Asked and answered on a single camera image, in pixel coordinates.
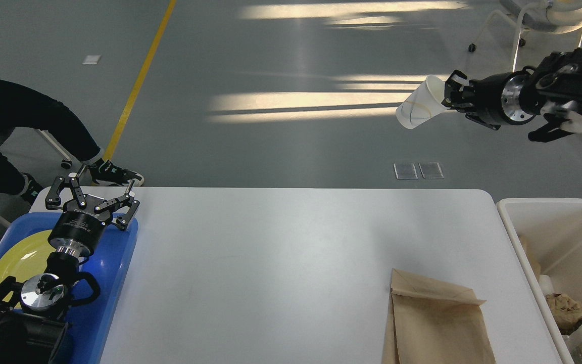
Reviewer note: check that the yellow round plate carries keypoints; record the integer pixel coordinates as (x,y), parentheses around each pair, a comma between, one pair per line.
(27,257)

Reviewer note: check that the white frame with casters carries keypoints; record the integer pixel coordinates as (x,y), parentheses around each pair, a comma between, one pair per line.
(66,162)

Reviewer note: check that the white plastic bin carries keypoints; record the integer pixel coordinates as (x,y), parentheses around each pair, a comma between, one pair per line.
(554,225)

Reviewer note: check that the white paper cup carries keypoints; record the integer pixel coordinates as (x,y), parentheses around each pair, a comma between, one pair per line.
(546,286)
(424,103)

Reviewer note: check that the person in dark trousers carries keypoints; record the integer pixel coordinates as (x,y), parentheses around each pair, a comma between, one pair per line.
(21,106)

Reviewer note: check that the brown paper bag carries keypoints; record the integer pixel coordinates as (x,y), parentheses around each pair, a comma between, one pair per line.
(531,256)
(431,321)

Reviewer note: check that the white chair on casters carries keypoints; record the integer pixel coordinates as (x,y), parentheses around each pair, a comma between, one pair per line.
(551,17)

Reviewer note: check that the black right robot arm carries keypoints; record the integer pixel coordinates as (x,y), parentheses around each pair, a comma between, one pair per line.
(552,90)

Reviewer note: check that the blue plastic tray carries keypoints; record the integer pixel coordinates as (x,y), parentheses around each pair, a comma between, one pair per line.
(90,323)

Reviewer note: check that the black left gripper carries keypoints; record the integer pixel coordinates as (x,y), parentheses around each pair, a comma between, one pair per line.
(78,230)

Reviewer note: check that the brown paper ball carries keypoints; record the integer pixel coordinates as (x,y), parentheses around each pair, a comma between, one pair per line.
(566,311)

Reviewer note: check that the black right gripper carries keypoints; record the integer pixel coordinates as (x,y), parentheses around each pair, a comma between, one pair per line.
(491,102)

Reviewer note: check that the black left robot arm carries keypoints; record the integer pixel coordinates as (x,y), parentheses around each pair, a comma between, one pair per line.
(64,313)

